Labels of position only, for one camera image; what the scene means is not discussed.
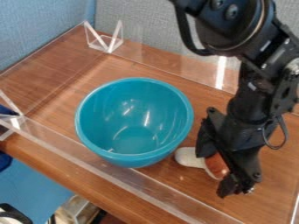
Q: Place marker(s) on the black white object bottom left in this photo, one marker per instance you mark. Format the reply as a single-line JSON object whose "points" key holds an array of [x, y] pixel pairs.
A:
{"points": [[12, 216]]}

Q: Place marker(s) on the blue plastic bowl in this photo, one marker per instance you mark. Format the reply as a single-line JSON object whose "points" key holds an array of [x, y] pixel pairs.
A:
{"points": [[133, 120]]}

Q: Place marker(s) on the clear acrylic left bracket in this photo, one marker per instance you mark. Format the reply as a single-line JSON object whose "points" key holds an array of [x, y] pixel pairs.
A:
{"points": [[9, 116]]}

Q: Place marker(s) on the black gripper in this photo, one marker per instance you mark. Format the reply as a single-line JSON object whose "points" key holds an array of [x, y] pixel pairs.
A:
{"points": [[236, 141]]}

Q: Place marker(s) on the grey box under table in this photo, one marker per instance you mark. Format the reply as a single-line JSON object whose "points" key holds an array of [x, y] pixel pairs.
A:
{"points": [[75, 211]]}

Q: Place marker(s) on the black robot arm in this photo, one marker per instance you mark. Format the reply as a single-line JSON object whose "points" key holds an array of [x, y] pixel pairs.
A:
{"points": [[242, 29]]}

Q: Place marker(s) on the dark blue object left edge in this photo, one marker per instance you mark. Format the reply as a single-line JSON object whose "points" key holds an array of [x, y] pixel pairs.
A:
{"points": [[5, 160]]}

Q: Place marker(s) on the plush brown white mushroom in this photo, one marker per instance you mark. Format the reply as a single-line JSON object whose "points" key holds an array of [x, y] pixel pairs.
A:
{"points": [[211, 164]]}

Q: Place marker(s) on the clear acrylic barrier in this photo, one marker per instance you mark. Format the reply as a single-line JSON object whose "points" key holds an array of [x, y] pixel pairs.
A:
{"points": [[204, 79], [136, 198]]}

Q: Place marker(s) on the clear acrylic front barrier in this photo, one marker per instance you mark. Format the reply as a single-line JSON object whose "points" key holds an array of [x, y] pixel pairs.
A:
{"points": [[136, 198]]}

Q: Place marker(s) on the clear acrylic corner bracket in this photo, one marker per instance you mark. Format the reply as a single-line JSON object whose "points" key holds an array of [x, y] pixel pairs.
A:
{"points": [[103, 42]]}

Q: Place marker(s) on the clear acrylic back barrier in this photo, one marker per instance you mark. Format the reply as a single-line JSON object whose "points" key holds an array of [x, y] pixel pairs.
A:
{"points": [[204, 79]]}

